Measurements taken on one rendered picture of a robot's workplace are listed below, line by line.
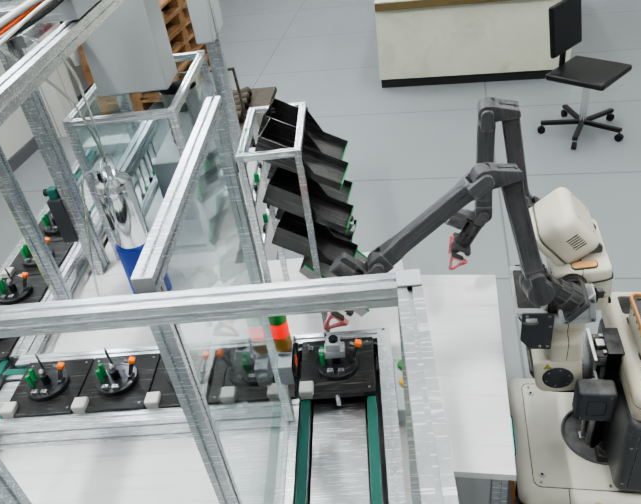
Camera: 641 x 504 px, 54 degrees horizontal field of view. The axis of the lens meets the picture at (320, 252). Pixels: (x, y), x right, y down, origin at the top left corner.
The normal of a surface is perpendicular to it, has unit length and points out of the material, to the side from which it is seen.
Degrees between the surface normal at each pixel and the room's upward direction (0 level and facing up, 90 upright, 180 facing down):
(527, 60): 90
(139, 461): 0
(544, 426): 0
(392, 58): 90
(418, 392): 0
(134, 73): 90
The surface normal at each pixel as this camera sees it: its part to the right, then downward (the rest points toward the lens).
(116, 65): -0.02, 0.60
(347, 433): -0.13, -0.80
